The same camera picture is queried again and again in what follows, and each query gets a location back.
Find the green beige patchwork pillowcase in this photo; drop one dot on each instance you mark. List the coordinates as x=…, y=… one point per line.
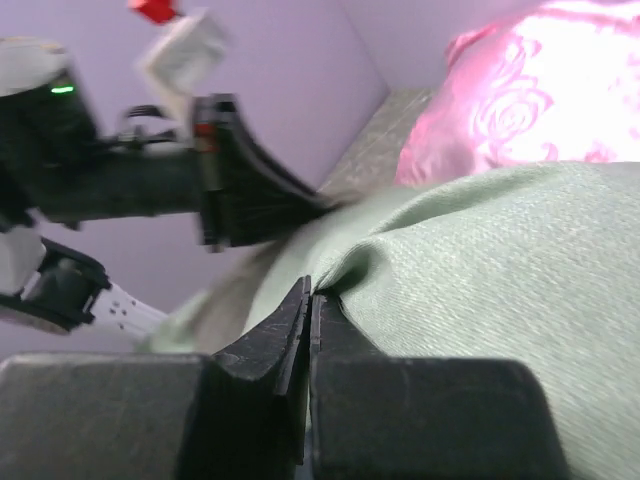
x=537, y=262

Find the pink rose satin pillow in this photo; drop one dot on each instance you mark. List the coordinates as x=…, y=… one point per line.
x=559, y=82

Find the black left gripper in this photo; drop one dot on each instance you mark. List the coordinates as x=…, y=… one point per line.
x=137, y=174

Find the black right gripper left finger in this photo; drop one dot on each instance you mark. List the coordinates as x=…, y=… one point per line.
x=238, y=414

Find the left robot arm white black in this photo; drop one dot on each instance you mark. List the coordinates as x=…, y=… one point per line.
x=54, y=163

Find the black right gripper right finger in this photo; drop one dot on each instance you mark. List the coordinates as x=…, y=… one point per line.
x=379, y=417

